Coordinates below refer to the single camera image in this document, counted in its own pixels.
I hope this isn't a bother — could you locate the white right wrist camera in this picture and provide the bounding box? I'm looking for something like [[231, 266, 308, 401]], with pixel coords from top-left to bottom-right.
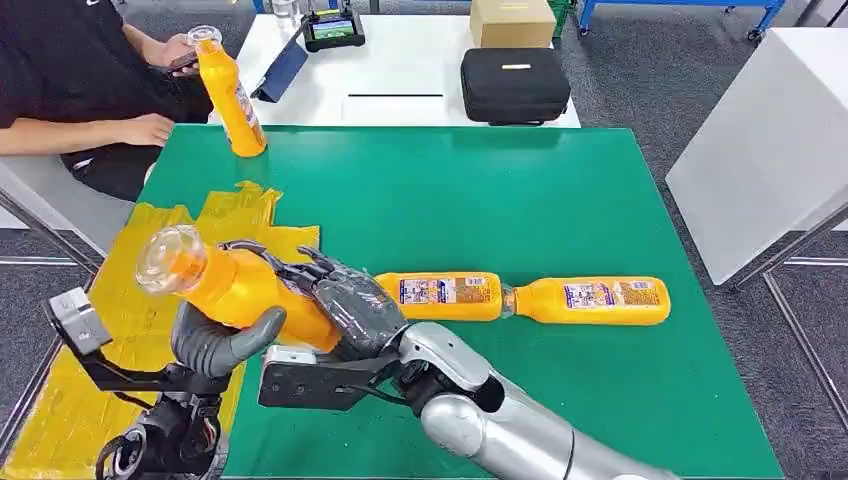
[[261, 344, 319, 370]]

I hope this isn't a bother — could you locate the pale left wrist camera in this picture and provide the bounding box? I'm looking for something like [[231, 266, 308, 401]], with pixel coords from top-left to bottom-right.
[[42, 286, 114, 359]]

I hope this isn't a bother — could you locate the black carrying case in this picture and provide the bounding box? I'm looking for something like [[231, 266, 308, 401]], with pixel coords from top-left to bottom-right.
[[459, 46, 573, 127]]

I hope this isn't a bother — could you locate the white side table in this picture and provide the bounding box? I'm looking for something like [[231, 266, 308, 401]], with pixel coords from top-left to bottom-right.
[[0, 155, 138, 276]]

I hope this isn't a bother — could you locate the black controller with screen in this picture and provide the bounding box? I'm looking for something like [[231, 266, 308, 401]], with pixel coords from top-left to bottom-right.
[[301, 6, 367, 54]]

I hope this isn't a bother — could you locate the person's hand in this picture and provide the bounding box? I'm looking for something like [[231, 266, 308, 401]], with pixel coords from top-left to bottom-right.
[[146, 33, 201, 77], [115, 113, 176, 148]]

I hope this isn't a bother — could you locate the green crate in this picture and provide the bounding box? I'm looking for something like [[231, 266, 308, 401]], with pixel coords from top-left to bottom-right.
[[548, 0, 576, 38]]

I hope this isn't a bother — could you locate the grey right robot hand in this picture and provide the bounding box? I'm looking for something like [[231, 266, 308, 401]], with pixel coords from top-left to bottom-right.
[[218, 239, 410, 364]]

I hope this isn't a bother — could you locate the person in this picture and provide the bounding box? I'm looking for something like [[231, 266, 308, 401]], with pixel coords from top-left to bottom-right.
[[0, 0, 215, 203]]

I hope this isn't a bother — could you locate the yellow sheet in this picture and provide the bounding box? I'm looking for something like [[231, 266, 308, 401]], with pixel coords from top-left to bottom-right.
[[0, 180, 321, 480]]

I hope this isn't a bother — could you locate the black right camera bracket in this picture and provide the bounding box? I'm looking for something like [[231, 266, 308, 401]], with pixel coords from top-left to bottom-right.
[[256, 354, 402, 412]]

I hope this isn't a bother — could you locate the orange drink bottle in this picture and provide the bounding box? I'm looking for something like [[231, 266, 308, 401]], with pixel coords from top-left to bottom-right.
[[503, 276, 672, 327], [187, 25, 268, 159], [373, 271, 515, 324], [135, 225, 343, 354]]

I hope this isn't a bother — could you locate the blue cart frame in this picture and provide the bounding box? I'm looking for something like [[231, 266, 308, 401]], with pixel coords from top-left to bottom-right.
[[574, 0, 787, 42]]

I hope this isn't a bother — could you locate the person's left hand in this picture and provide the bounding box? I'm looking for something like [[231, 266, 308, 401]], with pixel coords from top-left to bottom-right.
[[146, 33, 201, 77]]

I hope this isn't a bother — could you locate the person's right hand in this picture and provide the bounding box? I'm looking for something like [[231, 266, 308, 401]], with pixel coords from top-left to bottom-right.
[[115, 113, 176, 148]]

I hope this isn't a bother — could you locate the green table mat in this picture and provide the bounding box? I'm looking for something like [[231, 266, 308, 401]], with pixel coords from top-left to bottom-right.
[[137, 124, 787, 480]]

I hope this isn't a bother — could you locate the black camera bracket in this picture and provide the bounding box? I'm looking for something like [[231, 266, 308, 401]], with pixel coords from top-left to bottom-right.
[[64, 341, 230, 395], [256, 354, 402, 412]]

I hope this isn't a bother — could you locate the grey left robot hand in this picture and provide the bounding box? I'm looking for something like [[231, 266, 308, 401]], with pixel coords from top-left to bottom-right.
[[170, 301, 287, 379]]

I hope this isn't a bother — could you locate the blue tablet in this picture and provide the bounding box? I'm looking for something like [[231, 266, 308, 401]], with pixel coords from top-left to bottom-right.
[[250, 25, 311, 105]]

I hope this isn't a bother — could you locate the cardboard box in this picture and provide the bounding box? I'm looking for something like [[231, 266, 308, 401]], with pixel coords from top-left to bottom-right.
[[469, 0, 558, 50]]

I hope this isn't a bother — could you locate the large white table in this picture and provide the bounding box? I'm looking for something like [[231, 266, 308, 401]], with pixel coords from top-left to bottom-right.
[[665, 27, 848, 432]]

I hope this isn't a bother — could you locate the black left camera bracket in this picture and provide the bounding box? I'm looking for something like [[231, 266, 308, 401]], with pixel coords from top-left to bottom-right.
[[64, 341, 230, 395]]

